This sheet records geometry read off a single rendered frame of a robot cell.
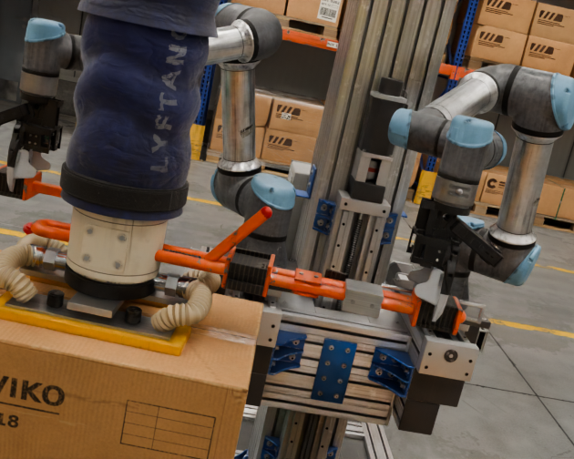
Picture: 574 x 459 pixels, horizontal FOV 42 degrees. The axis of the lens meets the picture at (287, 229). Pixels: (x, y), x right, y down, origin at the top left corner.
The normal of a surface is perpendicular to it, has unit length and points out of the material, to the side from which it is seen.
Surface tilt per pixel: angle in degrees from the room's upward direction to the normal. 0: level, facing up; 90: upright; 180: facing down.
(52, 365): 90
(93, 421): 90
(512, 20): 90
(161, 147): 73
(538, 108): 106
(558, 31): 92
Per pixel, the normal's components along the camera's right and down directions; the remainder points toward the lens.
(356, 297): -0.06, 0.25
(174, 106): 0.75, 0.15
